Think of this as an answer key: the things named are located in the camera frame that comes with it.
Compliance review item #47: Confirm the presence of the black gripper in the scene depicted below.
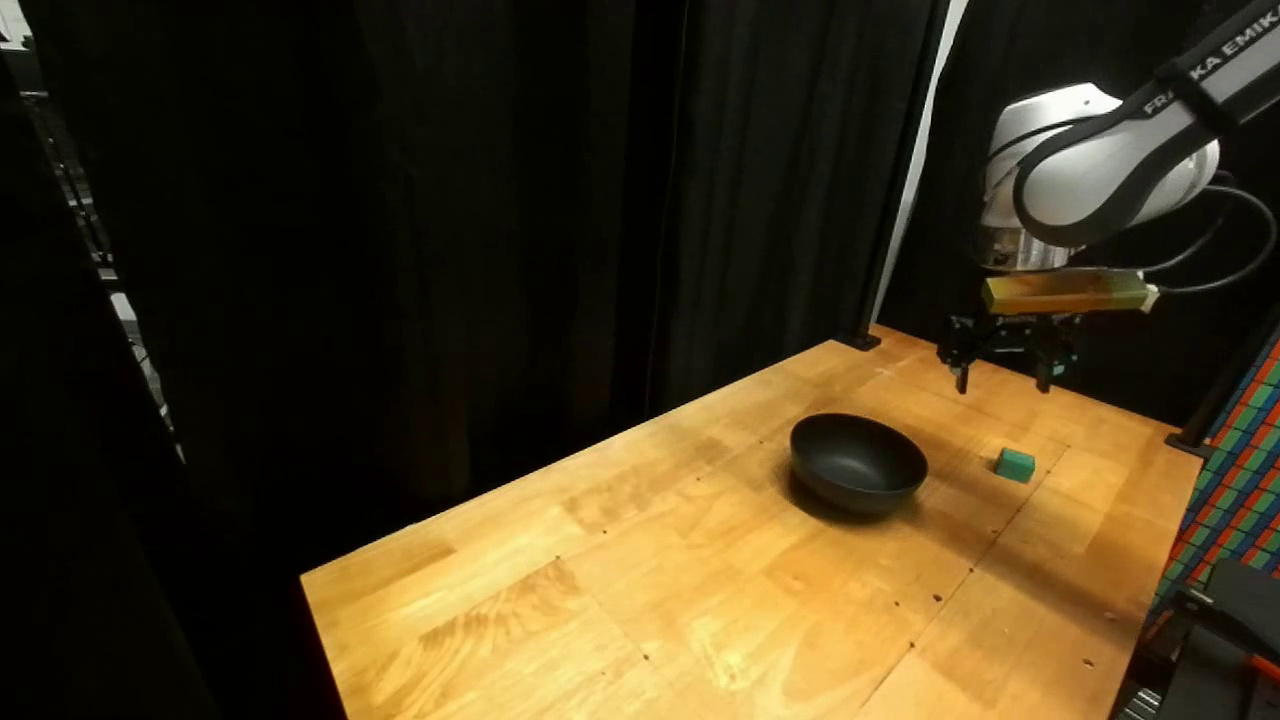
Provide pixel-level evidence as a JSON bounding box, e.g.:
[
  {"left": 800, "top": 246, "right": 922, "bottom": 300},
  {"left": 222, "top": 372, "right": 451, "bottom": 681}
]
[{"left": 937, "top": 305, "right": 1086, "bottom": 395}]

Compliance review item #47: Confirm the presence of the green block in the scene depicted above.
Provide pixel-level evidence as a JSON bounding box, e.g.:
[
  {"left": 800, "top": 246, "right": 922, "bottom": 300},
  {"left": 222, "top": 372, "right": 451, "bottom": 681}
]
[{"left": 993, "top": 443, "right": 1038, "bottom": 483}]

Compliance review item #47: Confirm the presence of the black bowl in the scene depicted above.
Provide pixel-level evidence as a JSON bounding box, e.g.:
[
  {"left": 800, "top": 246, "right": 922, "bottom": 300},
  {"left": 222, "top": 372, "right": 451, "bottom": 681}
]
[{"left": 787, "top": 409, "right": 931, "bottom": 521}]

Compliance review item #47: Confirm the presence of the white vertical pole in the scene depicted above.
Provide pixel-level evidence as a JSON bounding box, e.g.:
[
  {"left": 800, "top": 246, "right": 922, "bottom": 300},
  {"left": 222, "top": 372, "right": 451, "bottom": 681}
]
[{"left": 863, "top": 0, "right": 970, "bottom": 332}]

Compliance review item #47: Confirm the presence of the colourful checkered cloth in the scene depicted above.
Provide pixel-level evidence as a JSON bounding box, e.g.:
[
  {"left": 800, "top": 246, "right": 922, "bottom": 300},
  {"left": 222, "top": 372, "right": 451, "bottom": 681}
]
[{"left": 1154, "top": 328, "right": 1280, "bottom": 610}]

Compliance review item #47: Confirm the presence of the black curtain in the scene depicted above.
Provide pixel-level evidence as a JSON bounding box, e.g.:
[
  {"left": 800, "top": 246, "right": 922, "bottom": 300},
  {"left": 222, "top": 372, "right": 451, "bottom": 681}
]
[{"left": 0, "top": 0, "right": 1280, "bottom": 720}]

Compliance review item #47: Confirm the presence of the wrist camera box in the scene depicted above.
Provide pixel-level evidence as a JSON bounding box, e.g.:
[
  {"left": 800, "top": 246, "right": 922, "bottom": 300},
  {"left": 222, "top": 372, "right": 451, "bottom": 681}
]
[{"left": 979, "top": 264, "right": 1165, "bottom": 320}]

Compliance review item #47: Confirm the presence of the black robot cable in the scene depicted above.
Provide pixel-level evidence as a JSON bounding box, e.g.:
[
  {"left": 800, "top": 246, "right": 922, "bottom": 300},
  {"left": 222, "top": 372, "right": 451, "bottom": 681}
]
[{"left": 1140, "top": 179, "right": 1280, "bottom": 300}]

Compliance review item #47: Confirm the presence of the black equipment with red strap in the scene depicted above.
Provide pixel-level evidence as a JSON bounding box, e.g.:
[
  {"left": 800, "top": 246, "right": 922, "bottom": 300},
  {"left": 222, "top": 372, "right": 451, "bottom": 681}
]
[{"left": 1108, "top": 555, "right": 1280, "bottom": 720}]

